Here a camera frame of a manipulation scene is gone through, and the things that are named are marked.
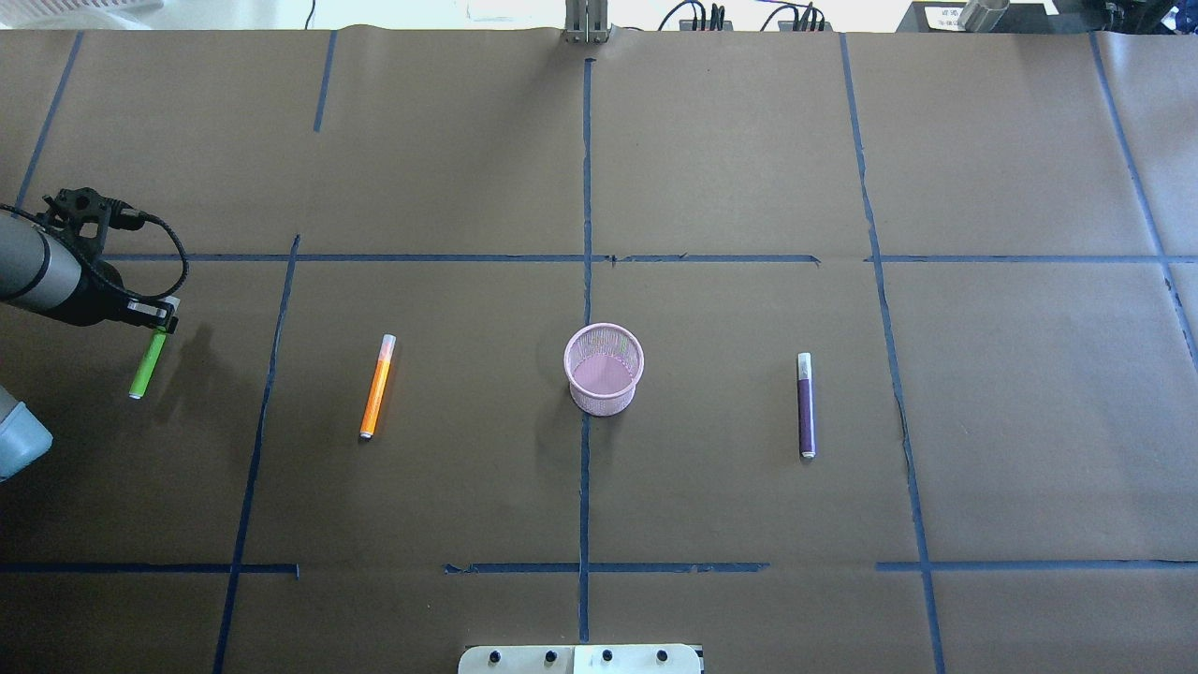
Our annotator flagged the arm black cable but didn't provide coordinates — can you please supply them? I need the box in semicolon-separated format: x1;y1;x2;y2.
110;208;190;302

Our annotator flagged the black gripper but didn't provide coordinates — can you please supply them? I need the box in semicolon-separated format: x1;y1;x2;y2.
58;243;180;334

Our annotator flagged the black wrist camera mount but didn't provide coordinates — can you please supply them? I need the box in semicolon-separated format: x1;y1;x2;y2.
36;187;127;251

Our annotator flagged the purple highlighter pen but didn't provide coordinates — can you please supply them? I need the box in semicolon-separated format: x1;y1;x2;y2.
795;351;817;462

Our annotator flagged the aluminium frame post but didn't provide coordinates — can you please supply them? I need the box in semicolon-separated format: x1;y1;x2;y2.
562;0;611;44

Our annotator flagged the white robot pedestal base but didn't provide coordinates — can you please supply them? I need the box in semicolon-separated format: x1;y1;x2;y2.
456;643;706;673

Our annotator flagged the green highlighter pen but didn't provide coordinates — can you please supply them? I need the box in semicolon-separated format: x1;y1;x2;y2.
127;330;168;400

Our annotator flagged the pink mesh pen holder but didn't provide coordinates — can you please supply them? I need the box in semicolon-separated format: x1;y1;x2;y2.
563;323;645;418

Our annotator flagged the orange highlighter pen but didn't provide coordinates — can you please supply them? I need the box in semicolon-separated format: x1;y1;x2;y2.
358;333;397;441

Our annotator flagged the small metal cup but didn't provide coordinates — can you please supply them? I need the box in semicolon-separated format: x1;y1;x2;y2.
956;0;1011;34

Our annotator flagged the black box on bench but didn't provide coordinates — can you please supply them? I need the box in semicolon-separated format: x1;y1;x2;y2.
895;1;1065;35

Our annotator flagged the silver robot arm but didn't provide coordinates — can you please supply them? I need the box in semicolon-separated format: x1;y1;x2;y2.
1;189;190;334

